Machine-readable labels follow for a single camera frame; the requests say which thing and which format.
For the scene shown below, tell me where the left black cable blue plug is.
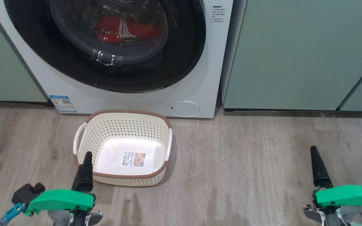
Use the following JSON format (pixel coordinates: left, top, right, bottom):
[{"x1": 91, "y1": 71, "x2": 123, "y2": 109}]
[{"x1": 0, "y1": 202, "x2": 26, "y2": 226}]

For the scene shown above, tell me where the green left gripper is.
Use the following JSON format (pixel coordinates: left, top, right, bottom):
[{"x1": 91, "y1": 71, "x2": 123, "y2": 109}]
[{"x1": 25, "y1": 152, "x2": 103, "y2": 226}]

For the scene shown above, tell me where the wide green cabinet, grey side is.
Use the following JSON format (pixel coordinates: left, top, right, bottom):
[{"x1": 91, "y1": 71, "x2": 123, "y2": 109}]
[{"x1": 221, "y1": 0, "x2": 362, "y2": 111}]

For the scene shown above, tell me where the cream basket with brown rim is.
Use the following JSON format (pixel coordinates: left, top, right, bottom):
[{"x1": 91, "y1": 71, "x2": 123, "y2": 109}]
[{"x1": 73, "y1": 109, "x2": 173, "y2": 187}]

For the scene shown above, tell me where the round white filter cover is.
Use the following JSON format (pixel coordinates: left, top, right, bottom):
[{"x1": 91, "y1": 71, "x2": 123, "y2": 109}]
[{"x1": 169, "y1": 101, "x2": 201, "y2": 117}]

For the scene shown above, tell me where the white front-load washing machine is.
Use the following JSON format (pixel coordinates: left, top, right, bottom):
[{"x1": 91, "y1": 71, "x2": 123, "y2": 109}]
[{"x1": 0, "y1": 0, "x2": 234, "y2": 119}]

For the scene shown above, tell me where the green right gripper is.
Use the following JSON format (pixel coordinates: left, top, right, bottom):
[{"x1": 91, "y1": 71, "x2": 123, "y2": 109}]
[{"x1": 303, "y1": 146, "x2": 362, "y2": 226}]

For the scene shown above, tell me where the red cloth garment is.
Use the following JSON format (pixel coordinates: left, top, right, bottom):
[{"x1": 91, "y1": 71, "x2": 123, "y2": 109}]
[{"x1": 96, "y1": 14, "x2": 158, "y2": 43}]

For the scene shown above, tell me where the white printed notice label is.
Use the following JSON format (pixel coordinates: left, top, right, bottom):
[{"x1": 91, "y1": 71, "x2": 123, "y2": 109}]
[{"x1": 212, "y1": 5, "x2": 226, "y2": 30}]

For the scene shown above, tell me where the blue energy label sticker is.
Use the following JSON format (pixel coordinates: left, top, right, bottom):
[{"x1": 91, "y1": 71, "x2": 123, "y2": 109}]
[{"x1": 49, "y1": 95, "x2": 77, "y2": 113}]

